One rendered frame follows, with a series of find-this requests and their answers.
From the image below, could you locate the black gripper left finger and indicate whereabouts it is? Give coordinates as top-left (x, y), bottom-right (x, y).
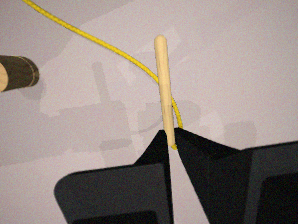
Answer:
top-left (54, 129), bottom-right (174, 224)

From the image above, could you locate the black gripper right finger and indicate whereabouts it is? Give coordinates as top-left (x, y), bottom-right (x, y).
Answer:
top-left (174, 127), bottom-right (298, 224)

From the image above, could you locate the light wooden stick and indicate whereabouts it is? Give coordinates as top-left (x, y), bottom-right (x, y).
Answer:
top-left (22, 0), bottom-right (183, 150)

